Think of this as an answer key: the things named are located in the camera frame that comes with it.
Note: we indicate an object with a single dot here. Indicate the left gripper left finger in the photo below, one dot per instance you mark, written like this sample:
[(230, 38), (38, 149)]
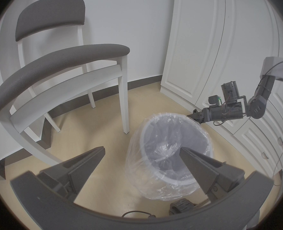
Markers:
[(84, 166)]

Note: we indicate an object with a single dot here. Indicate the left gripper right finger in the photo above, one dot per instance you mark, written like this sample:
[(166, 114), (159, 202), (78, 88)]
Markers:
[(203, 171)]

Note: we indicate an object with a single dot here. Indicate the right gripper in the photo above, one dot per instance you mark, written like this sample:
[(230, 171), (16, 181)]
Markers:
[(218, 112)]

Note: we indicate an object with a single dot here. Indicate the black plastic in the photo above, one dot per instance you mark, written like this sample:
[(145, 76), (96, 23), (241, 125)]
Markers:
[(200, 121)]

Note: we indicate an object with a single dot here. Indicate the clear plastic bag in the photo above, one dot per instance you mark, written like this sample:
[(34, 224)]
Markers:
[(134, 166)]

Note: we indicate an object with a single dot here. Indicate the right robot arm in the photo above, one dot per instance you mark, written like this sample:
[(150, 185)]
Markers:
[(256, 108)]

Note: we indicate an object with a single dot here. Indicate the white trash bin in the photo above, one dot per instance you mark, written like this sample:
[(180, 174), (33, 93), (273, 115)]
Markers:
[(144, 138)]

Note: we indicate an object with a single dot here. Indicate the white wardrobe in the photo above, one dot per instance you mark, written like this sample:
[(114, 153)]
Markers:
[(191, 44)]

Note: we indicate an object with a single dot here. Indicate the grey padded white chair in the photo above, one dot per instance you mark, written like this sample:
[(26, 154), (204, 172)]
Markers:
[(50, 15)]

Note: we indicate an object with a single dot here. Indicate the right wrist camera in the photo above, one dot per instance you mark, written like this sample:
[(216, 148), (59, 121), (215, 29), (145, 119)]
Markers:
[(213, 99)]

